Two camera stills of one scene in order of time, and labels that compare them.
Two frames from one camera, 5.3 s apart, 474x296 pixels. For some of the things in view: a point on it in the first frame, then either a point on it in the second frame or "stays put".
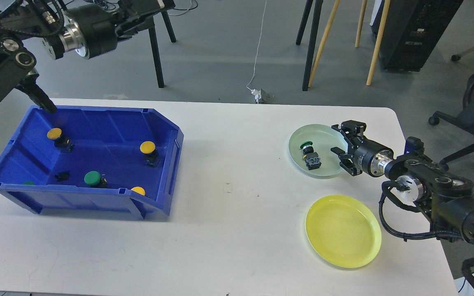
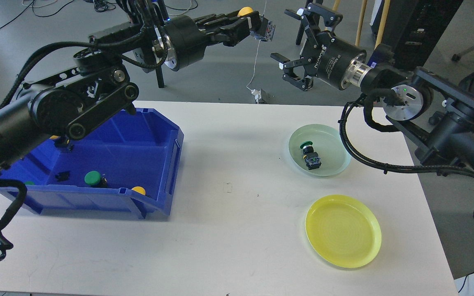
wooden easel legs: [378, 40] stays put
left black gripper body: [91, 31] -> [188, 43]
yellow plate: [343, 230] stays put
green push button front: [93, 178] stays put
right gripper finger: [338, 151] -> [279, 58]
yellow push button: [151, 157] -> [265, 32]
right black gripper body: [363, 154] -> [328, 57]
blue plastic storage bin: [92, 158] stays put
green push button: [312, 158] stays put
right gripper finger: [338, 127] -> [331, 17]
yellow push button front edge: [140, 190] stays put
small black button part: [63, 176] stays put
